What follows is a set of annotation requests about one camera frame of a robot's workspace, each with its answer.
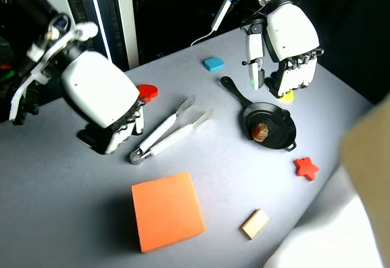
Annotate red heart block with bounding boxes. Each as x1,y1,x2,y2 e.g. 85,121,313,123
136,84,159,104

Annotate beige cardboard sheet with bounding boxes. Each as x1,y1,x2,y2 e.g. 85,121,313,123
340,93,390,268

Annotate brown food piece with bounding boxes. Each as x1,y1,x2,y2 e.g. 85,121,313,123
251,122,271,143

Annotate large orange block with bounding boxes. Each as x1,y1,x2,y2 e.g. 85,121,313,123
131,171,207,253

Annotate white power cable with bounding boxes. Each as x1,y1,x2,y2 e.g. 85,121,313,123
191,30,216,47

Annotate white cabinet with black vents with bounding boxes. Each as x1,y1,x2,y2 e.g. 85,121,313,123
23,0,140,71

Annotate black frying pan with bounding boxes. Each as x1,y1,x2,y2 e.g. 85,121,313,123
219,76,298,152

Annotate white sheet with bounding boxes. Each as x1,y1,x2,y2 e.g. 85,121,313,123
263,164,385,268

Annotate beige wooden block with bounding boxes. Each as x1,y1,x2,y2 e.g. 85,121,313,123
239,208,271,241

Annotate metal tongs with white tape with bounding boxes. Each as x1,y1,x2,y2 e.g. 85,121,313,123
129,94,214,166

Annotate white power strip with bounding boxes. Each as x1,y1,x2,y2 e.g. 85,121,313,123
211,0,233,33

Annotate blue block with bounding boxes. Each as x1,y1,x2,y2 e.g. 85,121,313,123
203,57,225,72

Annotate grey table cloth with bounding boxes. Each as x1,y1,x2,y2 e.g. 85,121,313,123
0,27,376,268

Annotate red star block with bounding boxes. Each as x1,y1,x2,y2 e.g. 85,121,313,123
293,156,321,182

